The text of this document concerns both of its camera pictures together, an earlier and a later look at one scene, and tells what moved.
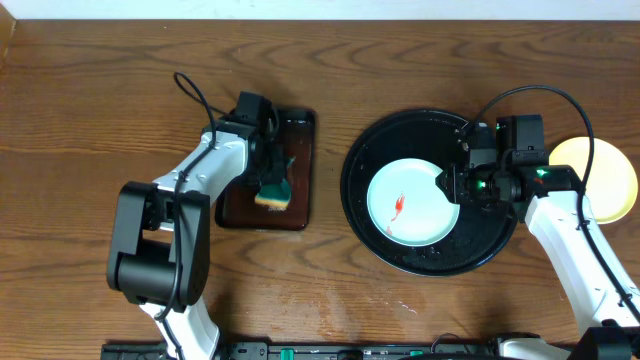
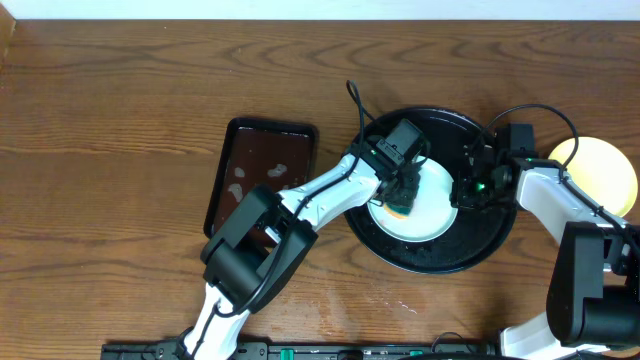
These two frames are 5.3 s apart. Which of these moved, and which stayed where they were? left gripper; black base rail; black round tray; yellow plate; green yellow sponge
Moved: green yellow sponge; left gripper
Stayed: yellow plate; black round tray; black base rail
